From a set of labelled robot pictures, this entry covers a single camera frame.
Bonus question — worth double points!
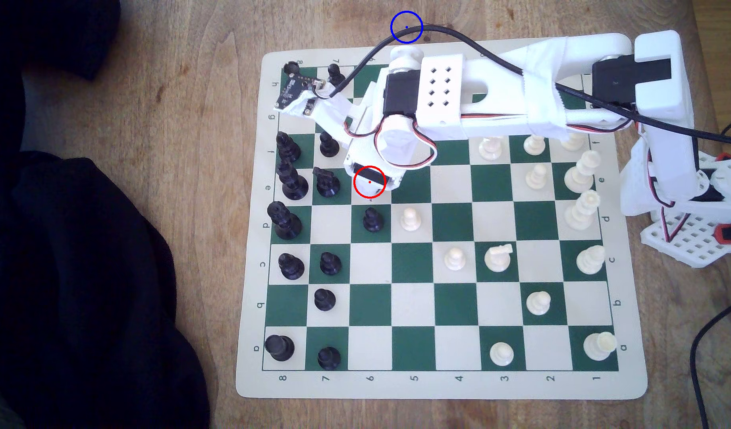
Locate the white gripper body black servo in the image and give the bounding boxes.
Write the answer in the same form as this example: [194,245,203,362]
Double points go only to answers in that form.
[341,77,429,199]

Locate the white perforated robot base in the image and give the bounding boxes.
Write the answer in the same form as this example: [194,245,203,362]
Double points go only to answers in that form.
[638,149,731,270]

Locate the black king chess piece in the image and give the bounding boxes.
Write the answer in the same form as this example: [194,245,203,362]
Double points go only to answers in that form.
[276,157,310,201]

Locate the black queen chess piece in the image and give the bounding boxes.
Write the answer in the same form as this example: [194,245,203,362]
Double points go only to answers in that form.
[267,201,303,241]

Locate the green and cream chess mat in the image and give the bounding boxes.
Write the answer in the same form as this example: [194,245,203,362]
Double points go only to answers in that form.
[234,37,649,401]

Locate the white knight chess piece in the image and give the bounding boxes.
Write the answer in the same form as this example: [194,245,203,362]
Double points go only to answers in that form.
[484,242,514,274]

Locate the white king chess piece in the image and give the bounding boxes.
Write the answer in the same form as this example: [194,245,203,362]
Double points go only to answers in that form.
[563,149,602,194]

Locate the white queen chess piece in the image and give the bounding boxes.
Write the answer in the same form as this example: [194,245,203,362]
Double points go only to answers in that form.
[563,189,601,232]

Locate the white rook chess piece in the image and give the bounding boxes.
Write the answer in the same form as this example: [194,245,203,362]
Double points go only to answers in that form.
[582,331,617,362]

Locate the white tape wrap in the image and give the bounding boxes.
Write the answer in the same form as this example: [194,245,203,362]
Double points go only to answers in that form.
[522,41,575,143]

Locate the black cloth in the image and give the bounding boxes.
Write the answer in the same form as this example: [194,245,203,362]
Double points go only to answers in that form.
[0,0,212,429]

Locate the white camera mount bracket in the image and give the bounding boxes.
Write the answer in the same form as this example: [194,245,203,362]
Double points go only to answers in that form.
[311,95,369,143]

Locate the bare camera circuit board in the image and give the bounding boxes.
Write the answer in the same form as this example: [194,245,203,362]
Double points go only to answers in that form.
[274,74,328,115]

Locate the red white black servo wires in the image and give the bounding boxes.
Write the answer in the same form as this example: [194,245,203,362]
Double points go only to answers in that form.
[373,110,640,174]

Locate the black camera cable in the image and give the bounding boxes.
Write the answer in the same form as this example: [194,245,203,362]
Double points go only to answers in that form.
[326,24,731,145]

